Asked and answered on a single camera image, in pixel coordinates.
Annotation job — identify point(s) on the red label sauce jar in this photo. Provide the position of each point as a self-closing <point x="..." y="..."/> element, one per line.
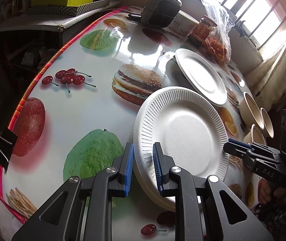
<point x="201" y="31"/>

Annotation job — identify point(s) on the plastic bag of oranges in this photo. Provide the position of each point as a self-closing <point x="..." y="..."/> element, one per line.
<point x="217" y="43"/>

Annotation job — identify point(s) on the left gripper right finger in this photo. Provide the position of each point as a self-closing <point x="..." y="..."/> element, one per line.
<point x="206" y="209"/>

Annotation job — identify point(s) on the white plastic tub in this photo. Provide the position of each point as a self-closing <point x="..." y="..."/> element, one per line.
<point x="183" y="24"/>

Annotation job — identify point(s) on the person's right hand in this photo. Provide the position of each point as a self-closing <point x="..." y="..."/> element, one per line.
<point x="266" y="192"/>

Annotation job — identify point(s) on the black portable heater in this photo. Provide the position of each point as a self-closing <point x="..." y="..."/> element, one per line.
<point x="160" y="13"/>

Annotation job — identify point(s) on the grey side shelf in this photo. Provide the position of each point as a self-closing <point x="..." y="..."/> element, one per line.
<point x="52" y="23"/>

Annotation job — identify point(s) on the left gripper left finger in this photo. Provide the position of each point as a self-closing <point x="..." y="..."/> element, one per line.
<point x="80" y="209"/>

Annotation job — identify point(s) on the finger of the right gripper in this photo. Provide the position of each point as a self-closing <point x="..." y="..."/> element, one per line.
<point x="239" y="143"/>
<point x="235" y="150"/>

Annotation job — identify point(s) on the black binder clip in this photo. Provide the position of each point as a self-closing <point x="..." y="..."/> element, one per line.
<point x="7" y="143"/>

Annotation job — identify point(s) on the white paper plate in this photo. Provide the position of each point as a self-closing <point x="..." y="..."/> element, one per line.
<point x="202" y="76"/>
<point x="188" y="128"/>
<point x="145" y="172"/>

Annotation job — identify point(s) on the beige paper bowl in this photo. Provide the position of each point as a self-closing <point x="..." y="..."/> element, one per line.
<point x="254" y="136"/>
<point x="250" y="112"/>
<point x="268" y="130"/>

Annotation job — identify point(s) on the patterned cream curtain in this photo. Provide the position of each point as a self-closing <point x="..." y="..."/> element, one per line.
<point x="267" y="82"/>

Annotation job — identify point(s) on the black white striped box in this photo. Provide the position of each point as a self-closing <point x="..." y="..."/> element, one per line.
<point x="68" y="11"/>

